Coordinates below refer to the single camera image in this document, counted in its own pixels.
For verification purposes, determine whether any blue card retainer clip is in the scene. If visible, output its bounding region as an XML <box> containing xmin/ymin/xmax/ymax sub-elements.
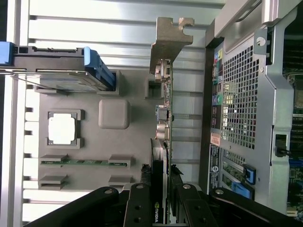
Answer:
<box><xmin>242</xmin><ymin>165</ymin><xmax>257</xmax><ymax>184</ymax></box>
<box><xmin>231</xmin><ymin>181</ymin><xmax>255</xmax><ymax>200</ymax></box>

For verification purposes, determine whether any gray parts rack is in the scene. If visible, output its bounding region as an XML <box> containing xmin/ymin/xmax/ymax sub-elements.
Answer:
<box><xmin>34</xmin><ymin>70</ymin><xmax>168</xmax><ymax>191</ymax></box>

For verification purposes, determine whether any green RAM stick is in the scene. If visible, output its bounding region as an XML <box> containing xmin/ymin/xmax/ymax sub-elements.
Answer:
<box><xmin>40</xmin><ymin>159</ymin><xmax>130</xmax><ymax>166</ymax></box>

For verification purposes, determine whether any orange service tag label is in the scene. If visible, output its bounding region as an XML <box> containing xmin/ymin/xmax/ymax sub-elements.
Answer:
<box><xmin>210</xmin><ymin>132</ymin><xmax>222</xmax><ymax>147</ymax></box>

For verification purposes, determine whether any silver CPU chip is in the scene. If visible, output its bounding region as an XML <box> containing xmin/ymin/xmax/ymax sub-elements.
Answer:
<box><xmin>48</xmin><ymin>113</ymin><xmax>78</xmax><ymax>145</ymax></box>

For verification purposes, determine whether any open black PC case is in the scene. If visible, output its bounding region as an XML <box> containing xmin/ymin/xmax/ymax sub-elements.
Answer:
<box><xmin>198</xmin><ymin>0</ymin><xmax>303</xmax><ymax>227</ymax></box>

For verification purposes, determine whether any green motherboard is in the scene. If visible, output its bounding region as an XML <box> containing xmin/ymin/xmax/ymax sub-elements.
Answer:
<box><xmin>283</xmin><ymin>23</ymin><xmax>303</xmax><ymax>218</ymax></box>

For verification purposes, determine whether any hard disk in blue carrier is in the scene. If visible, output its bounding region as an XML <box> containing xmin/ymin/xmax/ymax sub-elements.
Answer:
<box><xmin>0</xmin><ymin>41</ymin><xmax>118</xmax><ymax>92</ymax></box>

